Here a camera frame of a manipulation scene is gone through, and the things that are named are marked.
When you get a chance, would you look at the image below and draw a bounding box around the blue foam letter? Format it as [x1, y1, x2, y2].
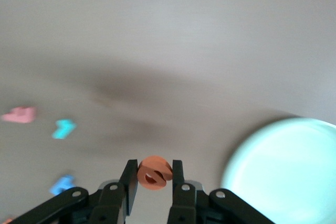
[49, 174, 78, 196]

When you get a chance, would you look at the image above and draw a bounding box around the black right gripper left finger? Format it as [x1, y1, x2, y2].
[0, 159, 139, 224]

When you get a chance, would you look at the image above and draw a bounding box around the pale green plate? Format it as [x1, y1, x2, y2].
[222, 118, 336, 224]

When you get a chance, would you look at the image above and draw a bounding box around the orange foam letter e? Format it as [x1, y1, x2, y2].
[138, 155, 173, 190]

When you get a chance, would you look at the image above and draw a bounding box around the teal foam letter l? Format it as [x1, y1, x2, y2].
[51, 119, 77, 140]

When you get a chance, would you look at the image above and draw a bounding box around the pink foam letter F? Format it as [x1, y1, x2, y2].
[1, 106, 37, 124]

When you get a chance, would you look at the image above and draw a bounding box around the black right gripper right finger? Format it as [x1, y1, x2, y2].
[167, 159, 276, 224]

